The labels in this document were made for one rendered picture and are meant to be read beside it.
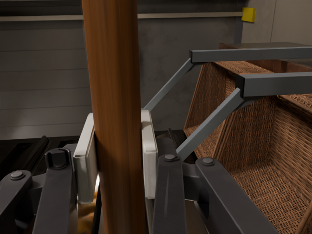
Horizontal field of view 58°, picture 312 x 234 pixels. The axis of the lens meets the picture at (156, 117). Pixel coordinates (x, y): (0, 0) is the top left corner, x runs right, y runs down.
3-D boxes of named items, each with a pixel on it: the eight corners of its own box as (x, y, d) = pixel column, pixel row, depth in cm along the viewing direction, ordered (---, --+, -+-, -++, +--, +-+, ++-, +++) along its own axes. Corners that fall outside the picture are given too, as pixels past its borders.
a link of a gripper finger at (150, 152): (143, 151, 15) (158, 150, 15) (139, 109, 21) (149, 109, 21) (145, 200, 16) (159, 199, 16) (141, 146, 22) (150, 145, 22)
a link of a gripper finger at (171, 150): (160, 180, 13) (222, 176, 13) (152, 137, 18) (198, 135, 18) (161, 207, 14) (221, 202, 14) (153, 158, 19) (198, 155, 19)
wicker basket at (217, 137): (263, 173, 132) (205, 178, 130) (224, 128, 185) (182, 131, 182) (276, 70, 116) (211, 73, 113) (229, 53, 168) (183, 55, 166)
